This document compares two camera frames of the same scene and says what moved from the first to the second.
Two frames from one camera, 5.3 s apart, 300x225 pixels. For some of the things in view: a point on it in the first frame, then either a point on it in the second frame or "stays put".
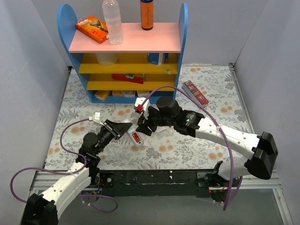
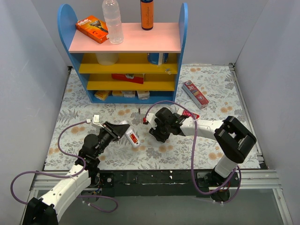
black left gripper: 112,129 stays put
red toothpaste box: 190,88 stays put
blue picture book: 158,58 stays put
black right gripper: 149,119 to 157,131
